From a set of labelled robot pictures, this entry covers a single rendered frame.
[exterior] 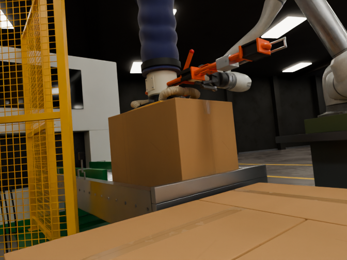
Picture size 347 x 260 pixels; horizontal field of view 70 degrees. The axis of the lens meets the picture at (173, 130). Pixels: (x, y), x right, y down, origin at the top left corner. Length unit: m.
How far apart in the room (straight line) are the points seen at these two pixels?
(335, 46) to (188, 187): 0.91
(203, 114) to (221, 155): 0.22
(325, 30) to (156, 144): 0.92
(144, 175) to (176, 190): 0.31
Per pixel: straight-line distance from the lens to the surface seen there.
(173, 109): 1.04
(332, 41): 1.39
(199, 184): 1.04
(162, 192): 0.93
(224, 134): 1.25
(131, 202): 1.08
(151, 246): 0.58
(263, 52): 0.98
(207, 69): 1.12
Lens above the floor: 0.75
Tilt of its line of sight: 3 degrees up
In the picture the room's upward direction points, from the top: 5 degrees counter-clockwise
